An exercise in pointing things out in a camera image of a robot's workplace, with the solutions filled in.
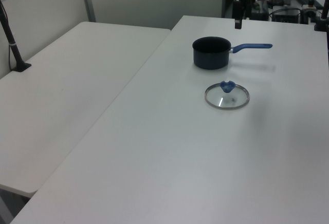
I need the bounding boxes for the black camera pole with base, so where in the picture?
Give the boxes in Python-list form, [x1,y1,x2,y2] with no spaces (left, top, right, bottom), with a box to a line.
[0,0,32,73]

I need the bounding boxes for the white side table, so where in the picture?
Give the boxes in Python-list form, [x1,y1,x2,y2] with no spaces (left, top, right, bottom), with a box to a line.
[0,21,172,195]

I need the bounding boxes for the glass lid with blue knob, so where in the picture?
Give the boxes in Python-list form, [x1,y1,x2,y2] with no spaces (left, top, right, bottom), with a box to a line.
[204,80,250,110]

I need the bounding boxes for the dark blue saucepan, blue handle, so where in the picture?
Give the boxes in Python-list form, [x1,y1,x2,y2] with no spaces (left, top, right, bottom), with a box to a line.
[192,36,273,70]

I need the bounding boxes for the grey corner partition post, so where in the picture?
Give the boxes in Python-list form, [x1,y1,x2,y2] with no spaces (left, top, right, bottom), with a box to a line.
[79,0,96,23]

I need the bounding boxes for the black clamp stand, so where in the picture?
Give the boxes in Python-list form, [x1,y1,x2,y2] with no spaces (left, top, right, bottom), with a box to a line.
[313,0,329,32]

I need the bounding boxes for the black box on desk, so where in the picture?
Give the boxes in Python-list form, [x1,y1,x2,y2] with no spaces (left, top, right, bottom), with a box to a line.
[272,8,301,24]

